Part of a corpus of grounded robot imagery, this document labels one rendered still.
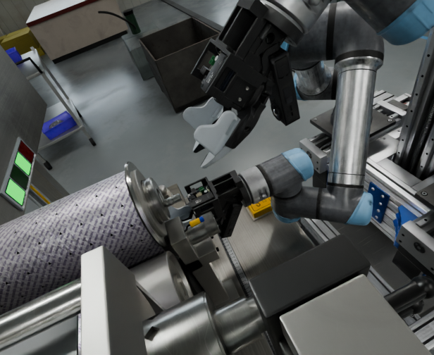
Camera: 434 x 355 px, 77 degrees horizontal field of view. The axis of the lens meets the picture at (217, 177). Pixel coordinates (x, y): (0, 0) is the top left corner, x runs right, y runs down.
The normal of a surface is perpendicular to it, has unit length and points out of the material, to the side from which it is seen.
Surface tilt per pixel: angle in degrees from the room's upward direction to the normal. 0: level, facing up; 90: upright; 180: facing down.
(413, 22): 98
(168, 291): 22
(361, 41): 47
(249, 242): 0
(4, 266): 42
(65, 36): 90
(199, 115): 90
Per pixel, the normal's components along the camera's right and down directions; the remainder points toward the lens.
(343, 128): -0.77, -0.02
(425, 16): -0.01, 0.69
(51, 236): -0.02, -0.24
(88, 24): 0.40, 0.59
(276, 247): -0.24, -0.67
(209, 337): -0.11, -0.43
